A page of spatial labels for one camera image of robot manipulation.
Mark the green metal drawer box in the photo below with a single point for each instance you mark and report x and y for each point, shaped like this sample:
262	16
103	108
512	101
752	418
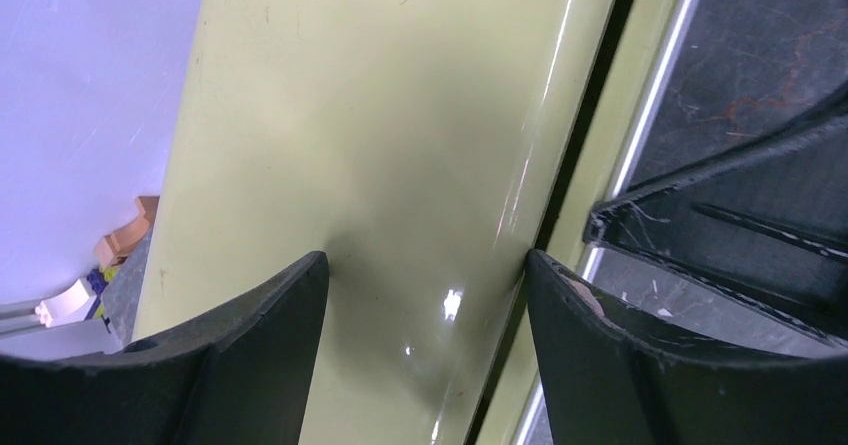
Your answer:
416	143

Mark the wooden toy blocks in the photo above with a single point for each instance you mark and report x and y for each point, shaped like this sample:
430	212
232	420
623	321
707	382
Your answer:
83	299

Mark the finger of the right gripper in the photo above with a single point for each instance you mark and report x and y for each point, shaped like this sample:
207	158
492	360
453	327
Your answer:
763	223

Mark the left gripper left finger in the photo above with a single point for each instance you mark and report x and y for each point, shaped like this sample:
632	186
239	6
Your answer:
239	373

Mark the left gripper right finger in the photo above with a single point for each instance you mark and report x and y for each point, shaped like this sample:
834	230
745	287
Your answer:
612	373

